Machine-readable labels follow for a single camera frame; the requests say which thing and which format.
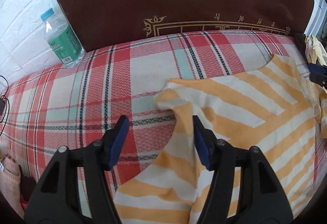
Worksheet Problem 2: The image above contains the dark brown garment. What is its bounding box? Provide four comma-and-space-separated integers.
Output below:
294, 33, 308, 63

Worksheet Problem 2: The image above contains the red plaid bed sheet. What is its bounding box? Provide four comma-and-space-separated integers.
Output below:
0, 29, 327, 219

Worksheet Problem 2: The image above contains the orange white striped shirt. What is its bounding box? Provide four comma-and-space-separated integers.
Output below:
114, 55, 322, 223

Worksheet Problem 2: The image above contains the green label water bottle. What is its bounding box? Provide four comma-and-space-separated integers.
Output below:
40, 8, 85, 68

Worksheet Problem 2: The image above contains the pale yellow cloth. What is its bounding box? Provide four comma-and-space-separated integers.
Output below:
305, 35, 327, 66

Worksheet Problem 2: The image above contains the black power cable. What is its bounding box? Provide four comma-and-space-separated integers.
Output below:
0, 74, 11, 135

